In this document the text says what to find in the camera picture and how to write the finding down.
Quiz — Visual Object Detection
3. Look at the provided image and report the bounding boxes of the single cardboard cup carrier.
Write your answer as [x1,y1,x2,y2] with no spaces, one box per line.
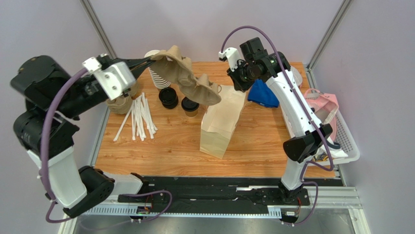
[150,45,222,106]

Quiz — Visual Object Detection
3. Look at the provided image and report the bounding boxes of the brown paper bag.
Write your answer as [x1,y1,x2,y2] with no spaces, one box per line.
[199,85,246,159]

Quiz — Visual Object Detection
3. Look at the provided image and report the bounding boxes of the single paper cup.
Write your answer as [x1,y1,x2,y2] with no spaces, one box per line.
[185,109,198,118]

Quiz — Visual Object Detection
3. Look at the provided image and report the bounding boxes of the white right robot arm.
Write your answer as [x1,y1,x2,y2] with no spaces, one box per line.
[218,38,332,200]

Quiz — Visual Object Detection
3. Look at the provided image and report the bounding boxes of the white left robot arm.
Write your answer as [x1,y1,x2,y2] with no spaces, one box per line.
[10,54,154,218]

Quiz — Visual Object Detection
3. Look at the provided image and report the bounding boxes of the blue cloth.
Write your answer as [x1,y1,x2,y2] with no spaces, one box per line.
[247,79,280,108]

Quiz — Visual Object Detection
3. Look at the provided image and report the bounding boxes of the stack of paper cups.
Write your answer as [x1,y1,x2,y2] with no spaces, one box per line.
[145,50,171,90]

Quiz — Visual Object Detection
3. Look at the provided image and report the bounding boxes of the cardboard cup carrier stack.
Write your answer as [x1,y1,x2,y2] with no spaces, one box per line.
[105,82,139,115]

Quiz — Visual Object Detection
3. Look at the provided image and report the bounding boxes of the stack of black lids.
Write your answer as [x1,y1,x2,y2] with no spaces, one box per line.
[158,87,179,109]

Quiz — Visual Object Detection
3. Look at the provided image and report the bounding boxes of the white pink mesh pouches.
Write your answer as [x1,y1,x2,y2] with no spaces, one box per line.
[291,66,303,88]

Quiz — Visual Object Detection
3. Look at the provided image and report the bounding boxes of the pile of wrapped straws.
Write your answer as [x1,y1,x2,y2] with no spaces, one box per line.
[113,92,158,142]

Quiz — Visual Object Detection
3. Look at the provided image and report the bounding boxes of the pink mesh bag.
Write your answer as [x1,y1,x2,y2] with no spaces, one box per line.
[303,88,339,141]

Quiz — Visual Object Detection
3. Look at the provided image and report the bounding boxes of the white plastic basket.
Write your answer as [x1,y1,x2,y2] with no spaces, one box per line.
[282,93,361,167]

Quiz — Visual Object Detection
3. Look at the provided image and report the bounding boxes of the white garment in basket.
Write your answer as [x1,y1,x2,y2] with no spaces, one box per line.
[312,137,348,162]

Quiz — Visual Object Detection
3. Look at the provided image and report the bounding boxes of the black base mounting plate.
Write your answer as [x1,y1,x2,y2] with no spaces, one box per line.
[117,176,311,215]

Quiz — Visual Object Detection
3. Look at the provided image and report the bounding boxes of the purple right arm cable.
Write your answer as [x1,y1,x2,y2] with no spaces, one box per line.
[220,25,335,227]

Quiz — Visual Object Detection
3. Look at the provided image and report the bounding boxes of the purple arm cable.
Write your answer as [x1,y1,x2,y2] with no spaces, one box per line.
[220,25,335,227]
[38,67,174,228]

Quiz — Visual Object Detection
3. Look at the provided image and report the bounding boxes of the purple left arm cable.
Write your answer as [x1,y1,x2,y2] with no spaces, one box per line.
[38,67,174,228]

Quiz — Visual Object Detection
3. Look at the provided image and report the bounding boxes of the aluminium frame rail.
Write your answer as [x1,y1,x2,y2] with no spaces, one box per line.
[59,184,370,234]

